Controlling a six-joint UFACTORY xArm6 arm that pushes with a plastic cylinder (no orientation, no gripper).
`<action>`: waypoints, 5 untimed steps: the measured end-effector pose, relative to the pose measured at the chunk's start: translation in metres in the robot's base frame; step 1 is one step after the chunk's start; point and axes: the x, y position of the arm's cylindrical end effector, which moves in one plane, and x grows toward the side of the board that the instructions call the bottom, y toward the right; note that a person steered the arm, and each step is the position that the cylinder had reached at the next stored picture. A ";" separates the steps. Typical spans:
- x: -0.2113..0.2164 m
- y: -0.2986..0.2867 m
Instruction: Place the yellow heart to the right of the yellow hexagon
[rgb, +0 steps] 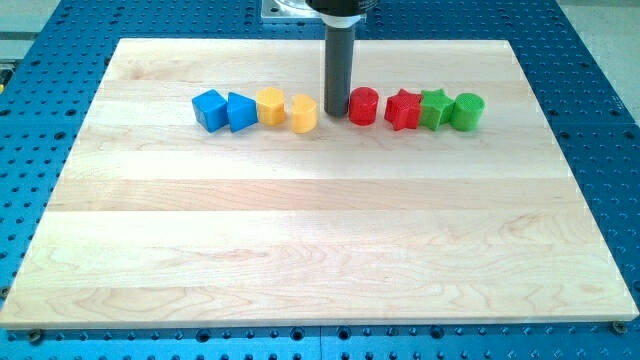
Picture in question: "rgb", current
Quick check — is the blue triangular prism block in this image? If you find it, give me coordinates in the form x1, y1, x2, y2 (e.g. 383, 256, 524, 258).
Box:
227, 92, 258, 132

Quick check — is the green cylinder block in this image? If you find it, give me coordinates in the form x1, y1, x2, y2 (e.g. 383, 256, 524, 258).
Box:
450, 93, 485, 132

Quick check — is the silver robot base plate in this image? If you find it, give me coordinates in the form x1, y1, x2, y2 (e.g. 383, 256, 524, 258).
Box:
260, 0, 367, 24

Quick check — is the blue cube block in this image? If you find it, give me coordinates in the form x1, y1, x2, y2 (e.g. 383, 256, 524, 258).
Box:
192, 90, 229, 133

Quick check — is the light wooden board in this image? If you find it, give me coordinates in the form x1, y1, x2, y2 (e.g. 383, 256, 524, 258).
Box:
1, 38, 638, 329

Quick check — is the yellow heart block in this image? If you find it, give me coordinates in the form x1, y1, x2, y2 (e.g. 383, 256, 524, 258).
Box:
291, 94, 318, 134

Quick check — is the red cylinder block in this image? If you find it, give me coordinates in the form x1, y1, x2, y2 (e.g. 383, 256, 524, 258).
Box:
349, 87, 379, 126

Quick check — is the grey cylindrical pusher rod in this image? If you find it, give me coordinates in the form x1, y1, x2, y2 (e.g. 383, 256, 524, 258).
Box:
324, 25, 355, 118

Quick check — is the yellow hexagon block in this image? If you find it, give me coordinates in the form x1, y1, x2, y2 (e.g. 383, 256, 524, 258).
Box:
256, 87, 286, 126

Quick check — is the black robot end effector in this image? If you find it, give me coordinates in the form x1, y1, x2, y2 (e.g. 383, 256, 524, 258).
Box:
305, 0, 378, 28

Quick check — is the red star block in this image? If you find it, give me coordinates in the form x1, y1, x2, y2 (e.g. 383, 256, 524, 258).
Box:
384, 89, 422, 131

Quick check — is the green star block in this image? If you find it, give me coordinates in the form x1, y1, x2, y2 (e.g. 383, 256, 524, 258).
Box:
419, 89, 455, 131

